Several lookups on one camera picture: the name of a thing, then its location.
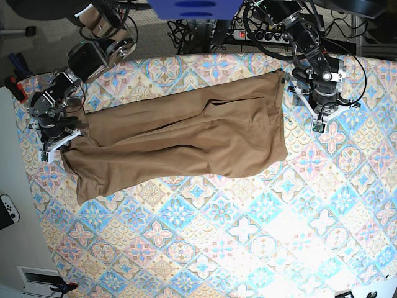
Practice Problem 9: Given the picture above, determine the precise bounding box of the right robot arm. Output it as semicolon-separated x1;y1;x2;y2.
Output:
27;1;138;163

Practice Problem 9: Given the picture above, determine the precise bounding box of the brown t-shirt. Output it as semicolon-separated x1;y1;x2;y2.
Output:
61;70;288;204

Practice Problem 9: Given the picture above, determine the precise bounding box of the white game controller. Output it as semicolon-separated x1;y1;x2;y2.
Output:
1;194;20;223

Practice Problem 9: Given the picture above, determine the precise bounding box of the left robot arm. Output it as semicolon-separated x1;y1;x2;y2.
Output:
242;1;360;133

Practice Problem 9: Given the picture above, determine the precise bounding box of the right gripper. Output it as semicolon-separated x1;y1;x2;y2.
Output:
29;122;84;152

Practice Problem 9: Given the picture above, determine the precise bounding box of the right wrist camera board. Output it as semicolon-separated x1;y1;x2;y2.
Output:
38;150;55;163

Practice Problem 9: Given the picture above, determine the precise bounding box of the white power strip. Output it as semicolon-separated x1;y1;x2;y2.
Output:
232;29;290;45

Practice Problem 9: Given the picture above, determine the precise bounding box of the blue handled clamp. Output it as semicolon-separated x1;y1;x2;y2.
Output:
8;53;33;80

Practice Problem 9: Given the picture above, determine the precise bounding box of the red black table clamp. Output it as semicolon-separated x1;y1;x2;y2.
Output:
4;76;28;104

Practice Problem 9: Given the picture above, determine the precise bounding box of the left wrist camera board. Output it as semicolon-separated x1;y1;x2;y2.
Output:
311;119;327;133

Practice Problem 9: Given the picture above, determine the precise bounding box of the white wall vent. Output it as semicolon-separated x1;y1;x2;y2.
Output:
17;266;63;297

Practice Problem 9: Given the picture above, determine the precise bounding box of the orange black bottom clamp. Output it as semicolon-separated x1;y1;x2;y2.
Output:
50;283;78;297

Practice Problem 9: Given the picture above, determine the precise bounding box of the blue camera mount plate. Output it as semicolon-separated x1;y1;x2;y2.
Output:
148;0;243;20

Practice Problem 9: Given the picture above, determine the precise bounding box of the patterned tile tablecloth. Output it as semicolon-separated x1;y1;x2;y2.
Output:
14;57;396;297

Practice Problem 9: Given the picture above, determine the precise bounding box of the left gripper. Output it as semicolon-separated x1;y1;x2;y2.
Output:
277;70;360;128

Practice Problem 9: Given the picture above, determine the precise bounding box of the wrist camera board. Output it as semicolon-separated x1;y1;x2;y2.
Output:
38;150;55;163
311;119;327;133

